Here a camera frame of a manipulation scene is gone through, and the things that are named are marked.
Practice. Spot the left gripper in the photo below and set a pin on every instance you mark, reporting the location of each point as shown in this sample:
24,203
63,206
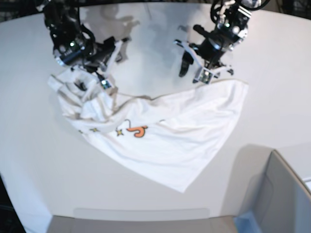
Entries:
211,50

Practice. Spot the grey cardboard box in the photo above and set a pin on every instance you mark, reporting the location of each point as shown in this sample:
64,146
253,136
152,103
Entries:
276,201

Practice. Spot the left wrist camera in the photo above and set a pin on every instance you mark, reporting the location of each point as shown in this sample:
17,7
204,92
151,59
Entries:
203,76

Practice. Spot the white printed t-shirt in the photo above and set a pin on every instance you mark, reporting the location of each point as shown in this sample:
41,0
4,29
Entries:
169,139

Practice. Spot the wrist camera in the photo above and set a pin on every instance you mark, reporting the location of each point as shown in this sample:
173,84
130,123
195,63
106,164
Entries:
105,84
203,76

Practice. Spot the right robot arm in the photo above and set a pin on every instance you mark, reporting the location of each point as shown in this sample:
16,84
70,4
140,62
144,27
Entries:
74,45

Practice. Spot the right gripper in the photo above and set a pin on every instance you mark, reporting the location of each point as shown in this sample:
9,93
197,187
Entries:
105,55

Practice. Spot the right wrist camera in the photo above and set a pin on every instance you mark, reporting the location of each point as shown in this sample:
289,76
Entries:
105,84

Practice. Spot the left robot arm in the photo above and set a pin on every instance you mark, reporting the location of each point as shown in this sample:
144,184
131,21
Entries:
231,19

